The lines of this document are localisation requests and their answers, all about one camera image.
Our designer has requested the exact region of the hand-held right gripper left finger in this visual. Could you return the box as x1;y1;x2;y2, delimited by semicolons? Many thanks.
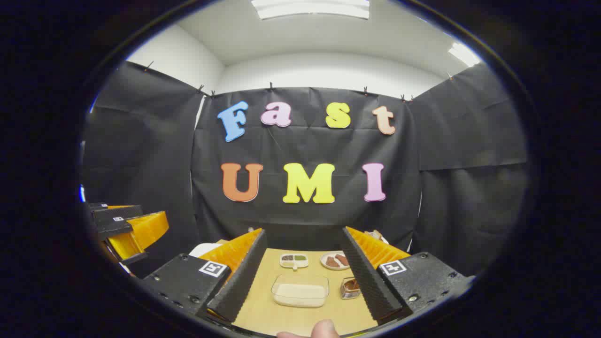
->
141;229;267;324

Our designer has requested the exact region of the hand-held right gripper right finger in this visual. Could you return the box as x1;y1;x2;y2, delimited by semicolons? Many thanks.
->
340;226;472;325

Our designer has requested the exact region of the white rice cooker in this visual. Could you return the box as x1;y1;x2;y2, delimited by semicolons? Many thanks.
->
189;243;222;258

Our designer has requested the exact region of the white toaster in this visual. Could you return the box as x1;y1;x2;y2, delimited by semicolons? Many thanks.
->
365;229;390;246

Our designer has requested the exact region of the round white plate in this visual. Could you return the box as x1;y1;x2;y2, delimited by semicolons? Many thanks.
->
320;252;351;271

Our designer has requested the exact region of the white divided condiment dish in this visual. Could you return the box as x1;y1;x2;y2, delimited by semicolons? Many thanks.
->
280;253;309;271

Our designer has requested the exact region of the black backdrop cloth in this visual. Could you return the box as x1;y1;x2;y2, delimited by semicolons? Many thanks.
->
82;61;529;277

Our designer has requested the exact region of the ceiling light panel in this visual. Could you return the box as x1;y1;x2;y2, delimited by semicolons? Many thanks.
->
448;42;480;67
251;0;370;20

